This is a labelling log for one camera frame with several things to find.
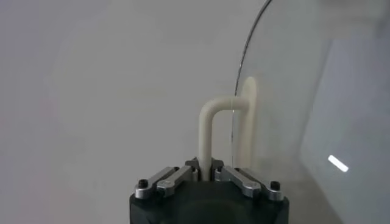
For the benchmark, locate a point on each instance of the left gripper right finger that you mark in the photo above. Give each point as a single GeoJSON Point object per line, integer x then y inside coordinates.
{"type": "Point", "coordinates": [243, 182]}

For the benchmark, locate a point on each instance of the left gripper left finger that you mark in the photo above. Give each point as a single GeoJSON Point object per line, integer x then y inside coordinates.
{"type": "Point", "coordinates": [173, 181]}

